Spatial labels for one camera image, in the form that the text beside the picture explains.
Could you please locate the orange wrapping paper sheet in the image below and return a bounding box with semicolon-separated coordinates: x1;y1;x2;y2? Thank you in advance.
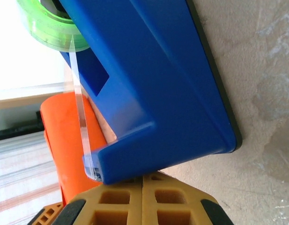
40;91;117;210

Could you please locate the blue tape dispenser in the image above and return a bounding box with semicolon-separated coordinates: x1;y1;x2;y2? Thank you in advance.
57;0;243;186

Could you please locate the green clear tape roll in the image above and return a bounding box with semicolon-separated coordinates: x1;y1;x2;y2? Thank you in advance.
16;0;105;183

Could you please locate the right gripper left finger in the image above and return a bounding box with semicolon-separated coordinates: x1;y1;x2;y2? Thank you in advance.
50;181;143;225

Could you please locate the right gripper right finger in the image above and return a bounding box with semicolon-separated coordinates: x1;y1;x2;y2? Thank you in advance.
142;172;235;225

